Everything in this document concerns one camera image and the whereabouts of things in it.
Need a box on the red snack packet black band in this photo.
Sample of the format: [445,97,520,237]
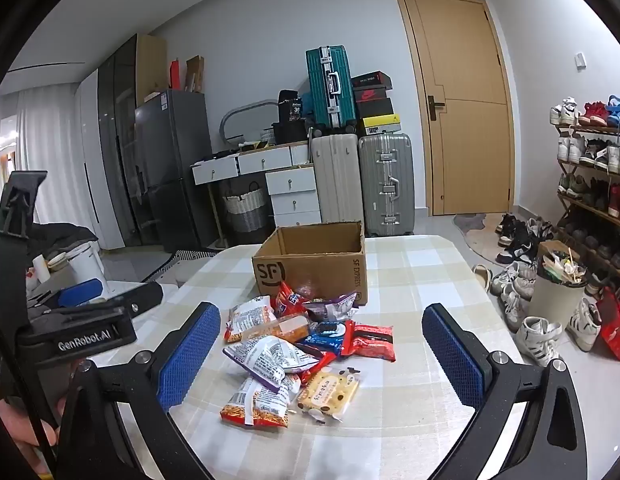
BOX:
[341,322,397,362]

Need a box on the black white patterned rug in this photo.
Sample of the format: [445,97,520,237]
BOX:
[142,247,221,283]

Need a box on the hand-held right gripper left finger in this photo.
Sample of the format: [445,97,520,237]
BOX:
[54,301,223,480]

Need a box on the pile of shoes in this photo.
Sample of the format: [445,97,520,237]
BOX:
[490,214,603,367]

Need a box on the woven laundry basket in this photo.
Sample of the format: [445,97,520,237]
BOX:
[221,182,269,246]

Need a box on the white trash bin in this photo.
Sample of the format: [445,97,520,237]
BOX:
[527,240,588,331]

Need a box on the white appliance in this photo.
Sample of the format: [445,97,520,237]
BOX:
[47,242,110,301]

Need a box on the dark glass cabinet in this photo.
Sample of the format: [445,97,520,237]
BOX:
[97,34,140,248]

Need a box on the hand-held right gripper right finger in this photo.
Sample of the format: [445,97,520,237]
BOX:
[421,303,588,480]

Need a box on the black bag with tag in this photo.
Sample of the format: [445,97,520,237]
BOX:
[278,89,305,123]

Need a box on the beige suitcase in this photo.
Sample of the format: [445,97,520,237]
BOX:
[310,133,365,228]

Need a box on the silver suitcase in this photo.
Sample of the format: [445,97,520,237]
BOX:
[358,133,415,237]

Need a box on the red shopping bag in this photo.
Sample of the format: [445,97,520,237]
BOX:
[595,287,620,362]

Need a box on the wooden door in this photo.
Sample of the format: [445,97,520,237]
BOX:
[395,0,516,217]

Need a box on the person's left hand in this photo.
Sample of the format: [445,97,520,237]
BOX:
[0,397,59,480]

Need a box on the brown cardboard box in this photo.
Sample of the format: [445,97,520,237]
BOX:
[252,221,368,306]

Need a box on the blue cookie packet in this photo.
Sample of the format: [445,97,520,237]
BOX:
[295,321,348,358]

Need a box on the white desk with drawers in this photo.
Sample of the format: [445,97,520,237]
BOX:
[191,140,323,248]

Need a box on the grey curved metal frame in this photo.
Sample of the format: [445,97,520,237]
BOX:
[220,100,281,148]

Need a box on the grey door mat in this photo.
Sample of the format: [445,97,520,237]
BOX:
[452,212,516,261]

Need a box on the black cable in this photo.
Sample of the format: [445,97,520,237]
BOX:
[17,360,58,473]

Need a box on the black jacket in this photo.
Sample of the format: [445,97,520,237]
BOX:
[28,222,99,263]

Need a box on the teal suitcase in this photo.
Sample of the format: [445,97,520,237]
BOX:
[306,46,355,128]

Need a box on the yellow black shoe box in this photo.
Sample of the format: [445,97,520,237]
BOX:
[360,114,401,136]

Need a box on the wooden shoe rack with shoes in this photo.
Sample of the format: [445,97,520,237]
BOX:
[549,95,620,273]

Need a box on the grey refrigerator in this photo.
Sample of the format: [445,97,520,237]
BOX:
[134,90,218,253]

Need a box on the brown cardboard piece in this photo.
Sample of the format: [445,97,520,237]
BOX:
[185,55,205,93]

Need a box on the white purple snack packet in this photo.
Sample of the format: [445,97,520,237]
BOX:
[223,335,337,393]

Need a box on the orange white noodle snack packet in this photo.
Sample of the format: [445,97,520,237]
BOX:
[224,295,278,345]
[220,375,301,429]

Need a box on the large flat cardboard box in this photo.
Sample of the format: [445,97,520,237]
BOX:
[136,34,168,106]

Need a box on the orange bread packet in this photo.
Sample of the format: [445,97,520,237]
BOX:
[240,312,311,343]

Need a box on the red packet blue label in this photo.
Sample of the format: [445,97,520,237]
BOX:
[271,281,311,318]

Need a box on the black storage box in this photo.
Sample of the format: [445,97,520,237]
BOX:
[272,120,311,145]

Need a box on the white curtain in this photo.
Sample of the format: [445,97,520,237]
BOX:
[0,87,85,223]

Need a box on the red black shoe box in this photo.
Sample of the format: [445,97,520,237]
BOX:
[354,87,393,104]

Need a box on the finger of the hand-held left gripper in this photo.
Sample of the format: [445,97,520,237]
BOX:
[58,278,104,307]
[96,282,165,317]

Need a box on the yellow cracker packet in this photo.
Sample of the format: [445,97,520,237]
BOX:
[296,367,361,423]

